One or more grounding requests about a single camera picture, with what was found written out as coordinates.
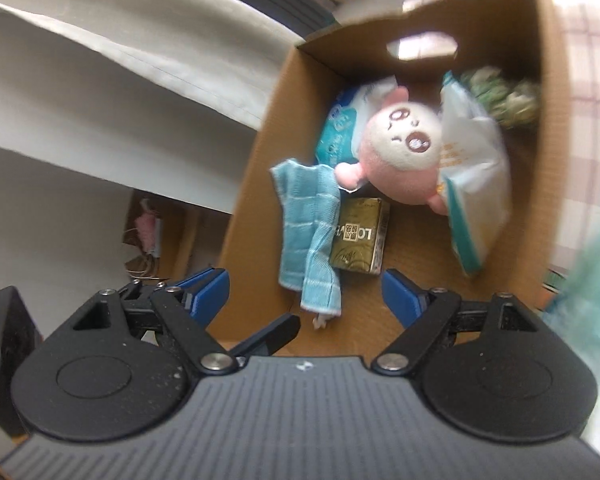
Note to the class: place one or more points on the blue striped towel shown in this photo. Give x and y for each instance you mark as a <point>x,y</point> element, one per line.
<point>305,210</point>

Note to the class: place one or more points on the pink plaid bedsheet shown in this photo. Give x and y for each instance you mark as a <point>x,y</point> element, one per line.
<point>590,60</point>

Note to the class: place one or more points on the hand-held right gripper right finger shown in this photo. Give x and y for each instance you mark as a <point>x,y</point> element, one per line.
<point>400,295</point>

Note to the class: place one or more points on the gold box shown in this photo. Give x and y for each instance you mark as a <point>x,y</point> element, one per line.
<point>360,240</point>

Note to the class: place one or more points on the white curtain cloth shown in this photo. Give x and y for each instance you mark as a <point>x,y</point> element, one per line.
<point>105,60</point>

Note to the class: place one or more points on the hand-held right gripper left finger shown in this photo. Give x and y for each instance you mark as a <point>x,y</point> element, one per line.
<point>207,292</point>

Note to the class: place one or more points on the white packet with teal trim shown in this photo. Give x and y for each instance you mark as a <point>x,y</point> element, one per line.
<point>480,175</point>

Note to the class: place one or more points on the green packet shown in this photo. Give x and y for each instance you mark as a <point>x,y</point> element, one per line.
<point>510,102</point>

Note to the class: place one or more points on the teal wet wipes packet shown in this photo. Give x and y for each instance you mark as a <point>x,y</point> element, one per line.
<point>337,135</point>

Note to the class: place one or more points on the large cardboard box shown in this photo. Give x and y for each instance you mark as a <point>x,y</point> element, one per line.
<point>275,135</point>

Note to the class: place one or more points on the pink plush toy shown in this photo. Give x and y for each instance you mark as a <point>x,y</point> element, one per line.
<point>400,160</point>

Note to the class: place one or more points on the light green plastic bag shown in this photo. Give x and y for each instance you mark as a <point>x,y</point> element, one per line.
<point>595,270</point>

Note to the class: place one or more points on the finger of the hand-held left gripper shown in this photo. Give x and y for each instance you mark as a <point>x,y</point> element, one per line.
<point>275,332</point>

